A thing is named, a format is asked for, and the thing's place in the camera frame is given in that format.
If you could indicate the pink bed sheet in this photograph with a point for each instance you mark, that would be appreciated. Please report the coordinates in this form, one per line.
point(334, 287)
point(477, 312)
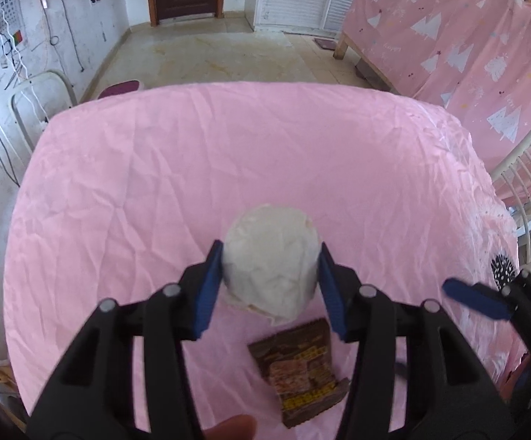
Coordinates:
point(123, 194)

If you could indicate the person's left hand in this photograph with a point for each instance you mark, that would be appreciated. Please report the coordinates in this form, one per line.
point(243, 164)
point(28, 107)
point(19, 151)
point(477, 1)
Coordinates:
point(239, 427)

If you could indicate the brown snack wrapper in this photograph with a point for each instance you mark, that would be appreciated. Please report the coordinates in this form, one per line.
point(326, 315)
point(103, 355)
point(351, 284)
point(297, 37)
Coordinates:
point(297, 364)

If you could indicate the white paper ball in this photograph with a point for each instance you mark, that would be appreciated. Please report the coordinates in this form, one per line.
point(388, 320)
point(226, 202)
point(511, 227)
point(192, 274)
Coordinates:
point(270, 262)

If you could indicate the pink tree pattern curtain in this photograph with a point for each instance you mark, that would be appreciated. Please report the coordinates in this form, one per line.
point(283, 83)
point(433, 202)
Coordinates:
point(472, 57)

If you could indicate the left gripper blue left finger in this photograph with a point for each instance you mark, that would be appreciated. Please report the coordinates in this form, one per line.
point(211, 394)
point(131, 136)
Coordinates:
point(90, 393)

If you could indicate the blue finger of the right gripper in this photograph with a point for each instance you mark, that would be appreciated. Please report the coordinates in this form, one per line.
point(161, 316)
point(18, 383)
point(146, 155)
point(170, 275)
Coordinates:
point(478, 298)

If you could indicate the white metal chair frame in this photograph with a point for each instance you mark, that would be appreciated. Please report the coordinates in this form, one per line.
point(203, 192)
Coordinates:
point(47, 94)

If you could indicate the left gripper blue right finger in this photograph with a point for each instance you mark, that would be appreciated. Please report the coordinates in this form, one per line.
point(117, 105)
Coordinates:
point(415, 375)

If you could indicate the small doormat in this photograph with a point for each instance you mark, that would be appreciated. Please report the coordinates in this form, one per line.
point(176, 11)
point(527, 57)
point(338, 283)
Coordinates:
point(325, 45)

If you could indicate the eye chart poster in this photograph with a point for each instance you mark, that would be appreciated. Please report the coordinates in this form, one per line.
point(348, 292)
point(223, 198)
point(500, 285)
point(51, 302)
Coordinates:
point(11, 22)

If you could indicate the purple bathroom scale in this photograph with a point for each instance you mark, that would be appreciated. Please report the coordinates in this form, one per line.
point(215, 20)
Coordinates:
point(123, 87)

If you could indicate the person's right hand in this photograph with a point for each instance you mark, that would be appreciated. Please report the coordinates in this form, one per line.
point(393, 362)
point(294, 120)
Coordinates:
point(507, 386)

